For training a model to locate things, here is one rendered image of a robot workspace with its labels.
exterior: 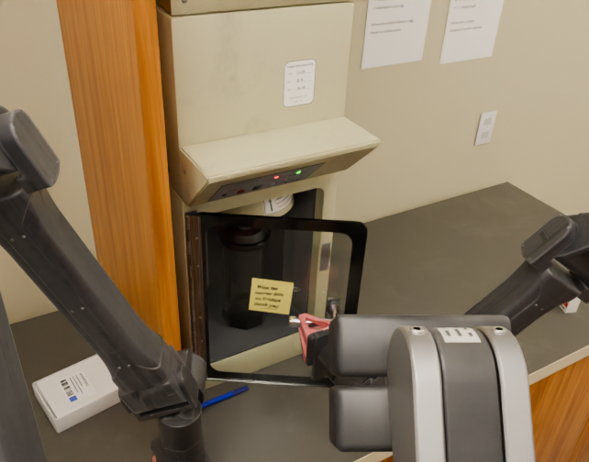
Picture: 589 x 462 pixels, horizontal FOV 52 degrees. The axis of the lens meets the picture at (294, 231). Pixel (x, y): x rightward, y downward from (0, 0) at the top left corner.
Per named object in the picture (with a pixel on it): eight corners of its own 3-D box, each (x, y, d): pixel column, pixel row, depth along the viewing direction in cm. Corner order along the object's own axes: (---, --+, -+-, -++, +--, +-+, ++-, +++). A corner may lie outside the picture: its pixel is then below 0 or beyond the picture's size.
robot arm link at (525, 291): (578, 231, 69) (635, 276, 73) (559, 204, 73) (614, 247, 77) (335, 426, 88) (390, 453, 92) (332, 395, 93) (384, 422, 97)
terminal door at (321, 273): (199, 377, 126) (190, 211, 104) (347, 386, 126) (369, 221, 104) (198, 379, 125) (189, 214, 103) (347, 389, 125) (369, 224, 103)
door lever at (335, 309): (289, 311, 114) (290, 300, 113) (339, 313, 114) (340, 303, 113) (288, 330, 110) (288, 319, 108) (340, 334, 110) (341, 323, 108)
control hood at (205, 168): (181, 201, 103) (177, 147, 97) (339, 164, 117) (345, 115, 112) (207, 234, 95) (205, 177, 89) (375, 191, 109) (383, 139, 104)
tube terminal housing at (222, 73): (152, 323, 146) (117, -17, 104) (272, 285, 161) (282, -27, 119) (193, 394, 128) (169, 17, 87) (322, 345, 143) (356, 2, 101)
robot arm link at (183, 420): (153, 422, 77) (199, 422, 77) (161, 380, 83) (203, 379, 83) (158, 456, 81) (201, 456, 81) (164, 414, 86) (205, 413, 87)
